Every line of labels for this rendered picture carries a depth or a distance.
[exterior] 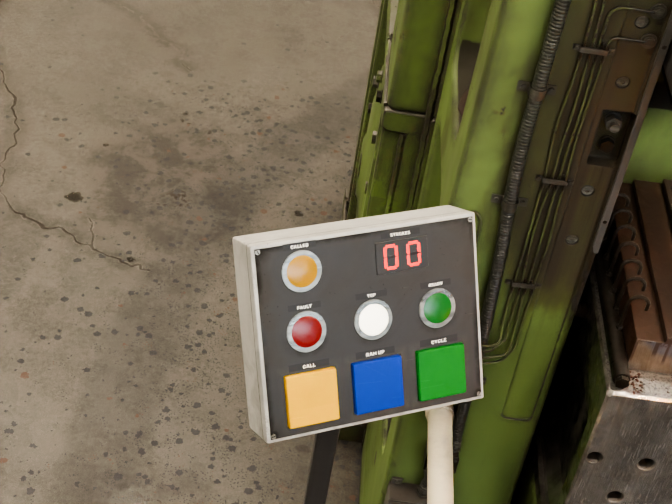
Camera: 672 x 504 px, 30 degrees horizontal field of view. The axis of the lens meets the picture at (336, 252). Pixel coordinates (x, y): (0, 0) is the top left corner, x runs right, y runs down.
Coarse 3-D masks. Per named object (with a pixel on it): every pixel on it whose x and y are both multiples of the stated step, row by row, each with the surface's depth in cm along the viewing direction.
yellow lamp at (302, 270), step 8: (304, 256) 169; (296, 264) 169; (304, 264) 169; (312, 264) 170; (288, 272) 169; (296, 272) 169; (304, 272) 170; (312, 272) 170; (296, 280) 169; (304, 280) 170; (312, 280) 170
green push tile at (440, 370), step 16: (416, 352) 179; (432, 352) 179; (448, 352) 180; (416, 368) 179; (432, 368) 179; (448, 368) 180; (464, 368) 181; (432, 384) 180; (448, 384) 181; (464, 384) 182
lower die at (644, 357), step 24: (624, 192) 226; (648, 192) 225; (624, 216) 220; (648, 216) 219; (624, 240) 215; (648, 240) 214; (648, 264) 210; (648, 288) 206; (648, 312) 201; (624, 336) 203; (648, 336) 196; (648, 360) 198
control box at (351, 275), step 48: (240, 240) 171; (288, 240) 169; (336, 240) 171; (384, 240) 174; (432, 240) 177; (240, 288) 173; (288, 288) 169; (336, 288) 172; (384, 288) 175; (432, 288) 178; (288, 336) 170; (336, 336) 173; (384, 336) 176; (432, 336) 179; (480, 336) 182; (480, 384) 184; (288, 432) 173
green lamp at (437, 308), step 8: (432, 296) 178; (440, 296) 178; (432, 304) 178; (440, 304) 178; (448, 304) 179; (424, 312) 178; (432, 312) 178; (440, 312) 179; (448, 312) 179; (432, 320) 178; (440, 320) 179
